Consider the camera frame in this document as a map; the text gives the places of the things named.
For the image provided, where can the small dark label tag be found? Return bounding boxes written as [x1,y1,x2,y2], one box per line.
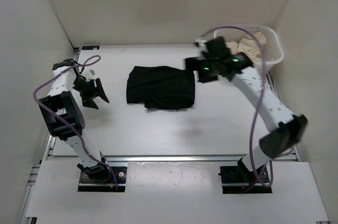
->
[81,45,100,50]

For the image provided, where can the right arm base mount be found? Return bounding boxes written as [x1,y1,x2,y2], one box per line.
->
[218,166,273,194]

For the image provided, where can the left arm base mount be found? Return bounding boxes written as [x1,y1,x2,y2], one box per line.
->
[77,164,128,192]

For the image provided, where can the black trousers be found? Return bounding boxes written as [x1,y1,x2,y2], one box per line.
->
[126,66,195,110]

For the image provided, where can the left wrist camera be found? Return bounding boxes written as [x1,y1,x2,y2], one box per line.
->
[52,59,76,71]

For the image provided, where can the aluminium front rail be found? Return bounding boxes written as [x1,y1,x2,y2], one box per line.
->
[107,155,243,162]

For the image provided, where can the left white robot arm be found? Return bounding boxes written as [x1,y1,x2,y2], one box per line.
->
[33,59,113,183]

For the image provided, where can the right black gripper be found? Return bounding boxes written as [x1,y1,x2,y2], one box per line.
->
[183,56,219,87]

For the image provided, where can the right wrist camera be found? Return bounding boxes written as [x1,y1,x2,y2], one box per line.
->
[194,36,231,59]

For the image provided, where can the beige garment in basket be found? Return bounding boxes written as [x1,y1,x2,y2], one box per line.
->
[226,31,267,62]

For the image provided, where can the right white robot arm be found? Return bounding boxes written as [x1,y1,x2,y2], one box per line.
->
[184,53,308,182]

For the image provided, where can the white plastic basket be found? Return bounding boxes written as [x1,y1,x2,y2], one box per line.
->
[213,24,284,72]

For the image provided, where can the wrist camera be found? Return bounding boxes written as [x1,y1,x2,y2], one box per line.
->
[52,59,76,71]
[194,36,231,59]

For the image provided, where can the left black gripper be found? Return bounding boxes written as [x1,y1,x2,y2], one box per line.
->
[72,77,109,110]

